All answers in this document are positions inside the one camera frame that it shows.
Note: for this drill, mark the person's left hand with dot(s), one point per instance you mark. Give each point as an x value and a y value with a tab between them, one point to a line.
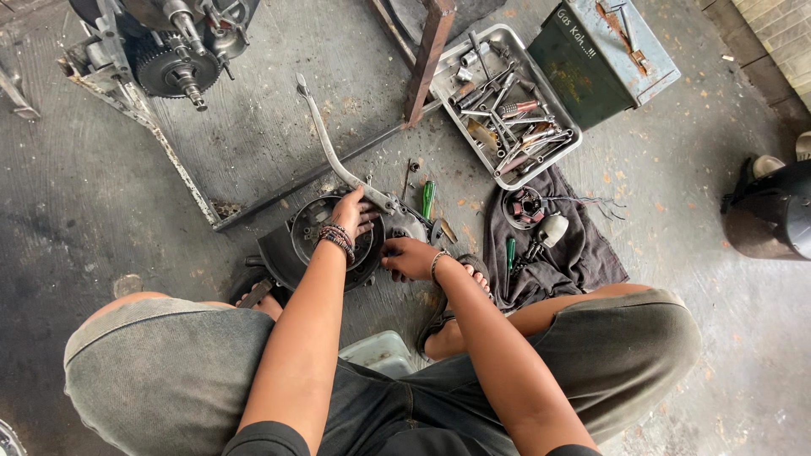
347	212

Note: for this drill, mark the person's right hand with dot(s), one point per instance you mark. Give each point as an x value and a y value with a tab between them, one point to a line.
415	259

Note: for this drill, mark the person's right fingers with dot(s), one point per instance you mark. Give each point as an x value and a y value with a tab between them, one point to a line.
393	263

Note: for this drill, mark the person's left fingers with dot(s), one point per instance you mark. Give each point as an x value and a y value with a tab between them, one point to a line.
369	223

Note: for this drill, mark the dark metal engine side cover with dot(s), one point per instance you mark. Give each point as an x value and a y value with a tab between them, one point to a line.
285	250

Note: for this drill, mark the thin metal rod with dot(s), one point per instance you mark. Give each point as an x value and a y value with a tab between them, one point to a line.
405	180

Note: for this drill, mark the brass flat piece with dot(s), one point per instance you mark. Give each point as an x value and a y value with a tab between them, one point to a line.
448	231

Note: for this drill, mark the black right sandal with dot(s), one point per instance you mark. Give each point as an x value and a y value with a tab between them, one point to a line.
434	320

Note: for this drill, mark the black sandal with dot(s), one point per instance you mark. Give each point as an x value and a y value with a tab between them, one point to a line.
250	286
434	320

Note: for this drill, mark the silver kick starter lever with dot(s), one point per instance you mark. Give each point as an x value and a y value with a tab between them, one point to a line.
329	149

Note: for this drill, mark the person's right foot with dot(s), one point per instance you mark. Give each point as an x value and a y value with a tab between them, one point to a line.
456	323

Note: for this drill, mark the person's foot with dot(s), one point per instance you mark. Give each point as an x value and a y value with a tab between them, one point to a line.
456	323
269	304

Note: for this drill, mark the white plastic stool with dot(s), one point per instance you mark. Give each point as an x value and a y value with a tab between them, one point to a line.
380	356

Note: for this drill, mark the person's left foot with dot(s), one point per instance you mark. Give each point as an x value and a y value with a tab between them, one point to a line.
269	304

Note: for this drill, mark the black left sandal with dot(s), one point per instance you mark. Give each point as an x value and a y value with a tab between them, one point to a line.
250	286

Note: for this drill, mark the grey white rounded cap part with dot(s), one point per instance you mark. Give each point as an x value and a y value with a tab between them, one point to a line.
553	229

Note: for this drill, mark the steel tool tray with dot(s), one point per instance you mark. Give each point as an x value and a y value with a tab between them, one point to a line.
451	76

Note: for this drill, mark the heap of wrenches and sockets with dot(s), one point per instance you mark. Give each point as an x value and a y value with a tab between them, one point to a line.
507	120

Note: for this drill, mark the rusty steel bar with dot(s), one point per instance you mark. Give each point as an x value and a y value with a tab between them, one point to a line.
428	60

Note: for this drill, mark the dark grey cloth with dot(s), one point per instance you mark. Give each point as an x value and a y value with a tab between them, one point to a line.
583	253

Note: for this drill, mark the black shirt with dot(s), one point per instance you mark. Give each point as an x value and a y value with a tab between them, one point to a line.
279	442

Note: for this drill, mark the grey denim shorts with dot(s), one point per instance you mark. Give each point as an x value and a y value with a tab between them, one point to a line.
190	380

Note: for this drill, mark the engine block with gear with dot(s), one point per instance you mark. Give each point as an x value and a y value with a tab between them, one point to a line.
174	54

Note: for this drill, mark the green metal tool box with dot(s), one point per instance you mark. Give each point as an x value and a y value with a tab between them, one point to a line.
589	63

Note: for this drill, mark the grey metal stand frame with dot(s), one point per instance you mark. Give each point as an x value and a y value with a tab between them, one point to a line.
184	171

